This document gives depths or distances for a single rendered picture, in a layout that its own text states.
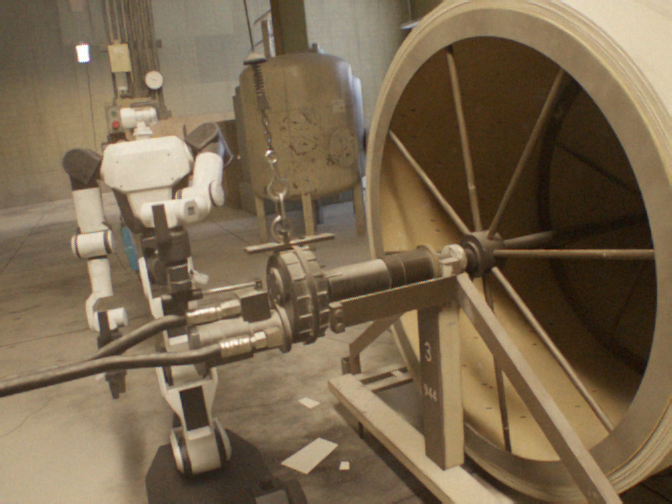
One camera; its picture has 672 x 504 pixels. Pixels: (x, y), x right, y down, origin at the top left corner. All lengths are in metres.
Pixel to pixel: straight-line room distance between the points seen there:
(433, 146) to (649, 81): 1.42
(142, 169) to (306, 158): 4.39
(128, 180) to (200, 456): 0.99
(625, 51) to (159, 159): 1.35
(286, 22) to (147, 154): 8.95
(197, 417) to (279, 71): 4.63
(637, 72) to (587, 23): 0.19
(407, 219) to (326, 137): 3.64
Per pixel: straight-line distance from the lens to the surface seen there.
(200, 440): 2.12
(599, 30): 1.50
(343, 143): 6.31
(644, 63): 1.46
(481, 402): 2.53
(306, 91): 6.18
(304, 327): 1.56
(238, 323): 1.59
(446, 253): 1.87
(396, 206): 2.64
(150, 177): 1.89
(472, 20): 1.86
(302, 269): 1.54
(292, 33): 10.73
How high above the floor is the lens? 1.40
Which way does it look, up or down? 13 degrees down
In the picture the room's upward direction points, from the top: 6 degrees counter-clockwise
